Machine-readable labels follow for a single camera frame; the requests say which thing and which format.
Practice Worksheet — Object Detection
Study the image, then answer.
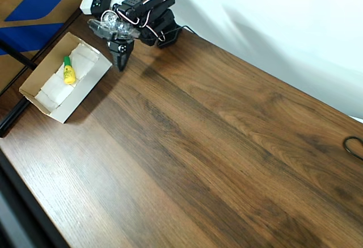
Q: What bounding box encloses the white cardboard box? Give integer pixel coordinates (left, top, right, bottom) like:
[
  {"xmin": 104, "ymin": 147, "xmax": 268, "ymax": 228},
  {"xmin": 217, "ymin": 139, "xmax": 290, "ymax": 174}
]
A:
[{"xmin": 18, "ymin": 31, "xmax": 113, "ymax": 124}]

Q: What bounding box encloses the black power adapter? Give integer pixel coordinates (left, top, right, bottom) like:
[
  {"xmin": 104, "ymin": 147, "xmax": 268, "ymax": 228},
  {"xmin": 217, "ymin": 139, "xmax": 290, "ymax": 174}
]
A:
[{"xmin": 91, "ymin": 0, "xmax": 113, "ymax": 16}]

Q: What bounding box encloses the black stand pole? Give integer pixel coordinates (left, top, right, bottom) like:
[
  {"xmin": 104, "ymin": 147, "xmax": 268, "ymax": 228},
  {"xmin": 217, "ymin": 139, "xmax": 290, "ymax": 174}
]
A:
[{"xmin": 0, "ymin": 39, "xmax": 38, "ymax": 70}]

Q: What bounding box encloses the black stand base bar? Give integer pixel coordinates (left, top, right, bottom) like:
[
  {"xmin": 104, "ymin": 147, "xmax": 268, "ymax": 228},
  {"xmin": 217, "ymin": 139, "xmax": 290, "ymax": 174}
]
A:
[{"xmin": 0, "ymin": 99, "xmax": 31, "ymax": 138}]

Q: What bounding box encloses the black cable on table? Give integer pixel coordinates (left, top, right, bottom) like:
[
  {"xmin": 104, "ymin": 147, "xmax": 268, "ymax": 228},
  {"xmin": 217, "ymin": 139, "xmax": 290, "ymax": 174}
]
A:
[{"xmin": 175, "ymin": 25, "xmax": 201, "ymax": 36}]

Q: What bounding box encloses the black cable loop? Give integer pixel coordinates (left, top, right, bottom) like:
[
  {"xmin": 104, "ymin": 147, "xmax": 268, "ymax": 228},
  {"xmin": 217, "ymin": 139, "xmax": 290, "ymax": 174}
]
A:
[{"xmin": 343, "ymin": 136, "xmax": 363, "ymax": 161}]

